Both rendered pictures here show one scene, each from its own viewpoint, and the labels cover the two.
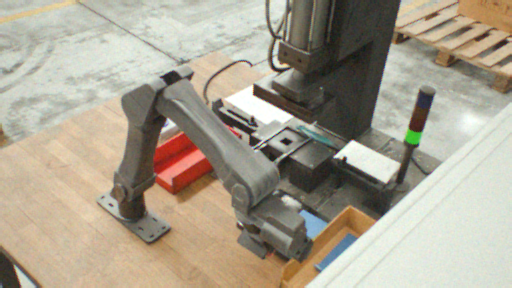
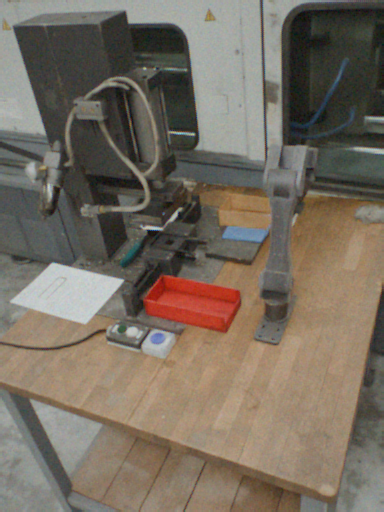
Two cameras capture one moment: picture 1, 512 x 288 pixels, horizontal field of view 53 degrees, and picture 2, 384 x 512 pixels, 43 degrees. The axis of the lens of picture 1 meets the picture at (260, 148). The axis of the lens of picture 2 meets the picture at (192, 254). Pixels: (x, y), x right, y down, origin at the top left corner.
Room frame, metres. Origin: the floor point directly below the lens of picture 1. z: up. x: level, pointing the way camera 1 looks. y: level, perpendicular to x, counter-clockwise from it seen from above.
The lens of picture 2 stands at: (1.18, 1.23, 1.88)
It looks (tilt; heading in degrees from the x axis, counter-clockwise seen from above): 36 degrees down; 261
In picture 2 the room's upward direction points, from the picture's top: 8 degrees counter-clockwise
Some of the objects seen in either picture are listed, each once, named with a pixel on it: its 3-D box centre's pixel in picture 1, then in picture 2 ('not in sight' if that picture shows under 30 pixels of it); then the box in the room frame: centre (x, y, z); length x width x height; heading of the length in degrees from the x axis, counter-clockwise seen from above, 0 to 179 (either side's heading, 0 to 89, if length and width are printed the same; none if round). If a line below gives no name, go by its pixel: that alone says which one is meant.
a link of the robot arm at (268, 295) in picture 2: (132, 183); (275, 286); (0.83, 0.28, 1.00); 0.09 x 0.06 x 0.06; 144
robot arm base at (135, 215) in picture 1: (131, 203); (276, 307); (0.84, 0.29, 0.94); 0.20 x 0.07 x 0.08; 52
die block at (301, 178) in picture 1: (290, 156); (171, 251); (1.06, -0.08, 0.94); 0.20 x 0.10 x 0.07; 52
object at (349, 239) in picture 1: (344, 256); not in sight; (0.75, -0.20, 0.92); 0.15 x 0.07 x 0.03; 143
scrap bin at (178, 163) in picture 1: (193, 153); (192, 302); (1.05, 0.18, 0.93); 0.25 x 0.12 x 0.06; 142
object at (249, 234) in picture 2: (297, 232); (246, 231); (0.79, -0.10, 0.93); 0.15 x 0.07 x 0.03; 146
